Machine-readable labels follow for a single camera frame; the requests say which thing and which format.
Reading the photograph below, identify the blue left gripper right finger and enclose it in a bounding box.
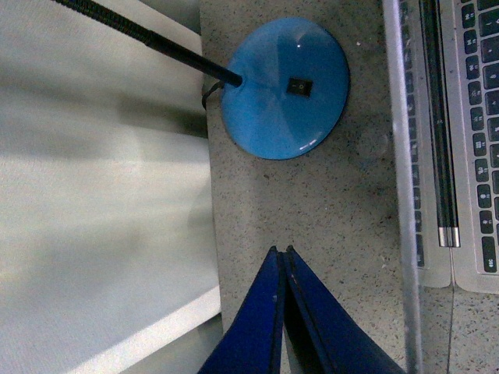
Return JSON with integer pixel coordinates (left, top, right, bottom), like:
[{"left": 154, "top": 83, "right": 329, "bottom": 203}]
[{"left": 284, "top": 246, "right": 404, "bottom": 373}]

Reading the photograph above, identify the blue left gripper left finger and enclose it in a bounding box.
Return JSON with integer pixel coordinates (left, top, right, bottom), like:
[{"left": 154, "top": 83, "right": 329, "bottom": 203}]
[{"left": 199, "top": 246, "right": 285, "bottom": 374}]

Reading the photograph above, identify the silver laptop with black keyboard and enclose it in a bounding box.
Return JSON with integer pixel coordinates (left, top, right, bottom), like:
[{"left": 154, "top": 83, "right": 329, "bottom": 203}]
[{"left": 383, "top": 1, "right": 498, "bottom": 373}]

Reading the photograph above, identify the white curtain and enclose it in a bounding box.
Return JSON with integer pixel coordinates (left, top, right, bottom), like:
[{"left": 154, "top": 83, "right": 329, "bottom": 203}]
[{"left": 1, "top": 1, "right": 221, "bottom": 373}]

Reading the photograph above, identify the blue desk lamp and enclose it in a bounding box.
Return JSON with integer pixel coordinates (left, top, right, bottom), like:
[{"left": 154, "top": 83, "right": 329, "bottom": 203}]
[{"left": 61, "top": 1, "right": 349, "bottom": 160}]

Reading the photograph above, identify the black lamp power cable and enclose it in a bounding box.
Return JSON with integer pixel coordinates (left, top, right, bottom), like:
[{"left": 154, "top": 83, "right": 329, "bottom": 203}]
[{"left": 200, "top": 79, "right": 226, "bottom": 112}]

